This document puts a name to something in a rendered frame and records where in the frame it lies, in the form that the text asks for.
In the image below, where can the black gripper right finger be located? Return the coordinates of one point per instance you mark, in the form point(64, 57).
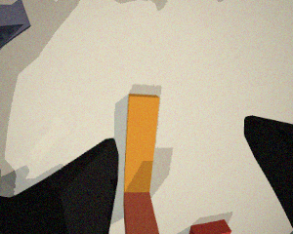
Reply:
point(271, 143)

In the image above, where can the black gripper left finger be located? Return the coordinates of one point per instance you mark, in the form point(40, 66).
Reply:
point(77, 199)

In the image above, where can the red rectangular block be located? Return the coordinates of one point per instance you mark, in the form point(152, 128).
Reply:
point(214, 227)

